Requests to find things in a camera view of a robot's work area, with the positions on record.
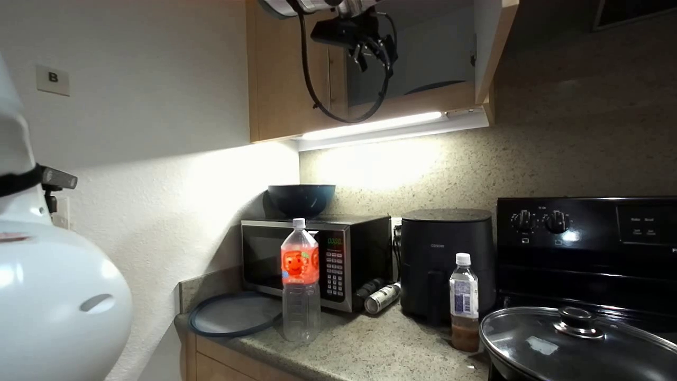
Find black air fryer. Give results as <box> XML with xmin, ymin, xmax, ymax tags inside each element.
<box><xmin>398</xmin><ymin>207</ymin><xmax>498</xmax><ymax>326</ymax></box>

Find silver black microwave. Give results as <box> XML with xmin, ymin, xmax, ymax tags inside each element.
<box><xmin>239</xmin><ymin>214</ymin><xmax>393</xmax><ymax>316</ymax></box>

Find dark range hood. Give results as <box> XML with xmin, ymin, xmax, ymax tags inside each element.
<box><xmin>591</xmin><ymin>0</ymin><xmax>677</xmax><ymax>31</ymax></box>

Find black frying pan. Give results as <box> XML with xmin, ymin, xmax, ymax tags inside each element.
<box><xmin>485</xmin><ymin>352</ymin><xmax>514</xmax><ymax>381</ymax></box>

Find black camera on stand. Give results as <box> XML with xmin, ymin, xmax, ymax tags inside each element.
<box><xmin>37</xmin><ymin>163</ymin><xmax>80</xmax><ymax>216</ymax></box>

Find black electric stove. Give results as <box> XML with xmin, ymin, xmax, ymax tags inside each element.
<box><xmin>485</xmin><ymin>195</ymin><xmax>677</xmax><ymax>381</ymax></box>

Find small bottle brown liquid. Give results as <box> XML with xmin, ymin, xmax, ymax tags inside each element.
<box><xmin>447</xmin><ymin>249</ymin><xmax>482</xmax><ymax>354</ymax></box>

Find dark blue bowl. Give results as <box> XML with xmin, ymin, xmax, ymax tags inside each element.
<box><xmin>266</xmin><ymin>182</ymin><xmax>338</xmax><ymax>219</ymax></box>

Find black stove knob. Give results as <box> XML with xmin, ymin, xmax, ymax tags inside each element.
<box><xmin>541</xmin><ymin>207</ymin><xmax>573</xmax><ymax>234</ymax></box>
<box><xmin>511</xmin><ymin>207</ymin><xmax>540</xmax><ymax>234</ymax></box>

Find white wall socket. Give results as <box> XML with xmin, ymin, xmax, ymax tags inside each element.
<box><xmin>389</xmin><ymin>214</ymin><xmax>404</xmax><ymax>249</ymax></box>

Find white wall switch plate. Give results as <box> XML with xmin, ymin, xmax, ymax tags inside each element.
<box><xmin>37</xmin><ymin>63</ymin><xmax>73</xmax><ymax>99</ymax></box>

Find wooden base cabinet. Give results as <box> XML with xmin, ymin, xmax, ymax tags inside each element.
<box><xmin>184</xmin><ymin>331</ymin><xmax>314</xmax><ymax>381</ymax></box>

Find under-cabinet light strip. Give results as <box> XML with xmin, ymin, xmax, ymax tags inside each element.
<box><xmin>295</xmin><ymin>103</ymin><xmax>493</xmax><ymax>155</ymax></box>

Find small silver black canister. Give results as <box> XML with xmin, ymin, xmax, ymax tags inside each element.
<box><xmin>356</xmin><ymin>276</ymin><xmax>406</xmax><ymax>317</ymax></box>

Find glass pan lid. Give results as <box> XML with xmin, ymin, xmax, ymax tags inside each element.
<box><xmin>477</xmin><ymin>302</ymin><xmax>677</xmax><ymax>381</ymax></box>

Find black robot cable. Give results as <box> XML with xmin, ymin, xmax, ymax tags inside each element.
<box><xmin>284</xmin><ymin>0</ymin><xmax>400</xmax><ymax>125</ymax></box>

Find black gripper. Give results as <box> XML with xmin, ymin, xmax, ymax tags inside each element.
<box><xmin>346</xmin><ymin>26</ymin><xmax>400</xmax><ymax>73</ymax></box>

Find large bottle orange label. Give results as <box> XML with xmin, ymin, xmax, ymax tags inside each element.
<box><xmin>279</xmin><ymin>216</ymin><xmax>323</xmax><ymax>345</ymax></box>

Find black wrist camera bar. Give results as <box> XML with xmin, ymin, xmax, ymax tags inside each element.
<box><xmin>310</xmin><ymin>15</ymin><xmax>382</xmax><ymax>46</ymax></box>

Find round dark grey plate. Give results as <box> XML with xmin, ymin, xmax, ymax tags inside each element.
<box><xmin>189</xmin><ymin>291</ymin><xmax>286</xmax><ymax>339</ymax></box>

